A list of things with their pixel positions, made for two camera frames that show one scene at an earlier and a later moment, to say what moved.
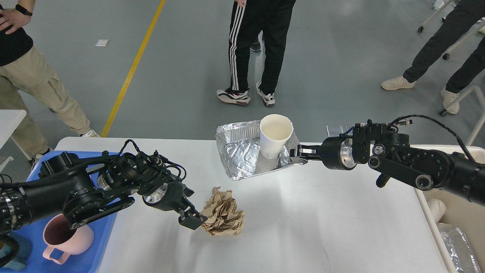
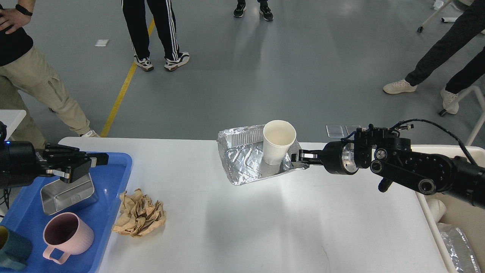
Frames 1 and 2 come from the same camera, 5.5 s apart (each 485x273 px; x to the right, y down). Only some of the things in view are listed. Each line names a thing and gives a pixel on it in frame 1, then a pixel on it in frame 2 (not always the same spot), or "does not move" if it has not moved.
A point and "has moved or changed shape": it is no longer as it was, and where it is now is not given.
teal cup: [15, 251] does not move
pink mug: [58, 234] does not move
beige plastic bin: [468, 215] does not move
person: [256, 46] -> [265, 10]
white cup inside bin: [438, 208] does not move
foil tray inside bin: [461, 253] does not move
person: [248, 19] -> [135, 14]
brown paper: [222, 218] -> [138, 215]
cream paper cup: [275, 131] has moved or changed shape
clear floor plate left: [334, 130] does not move
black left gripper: [169, 196] -> [20, 163]
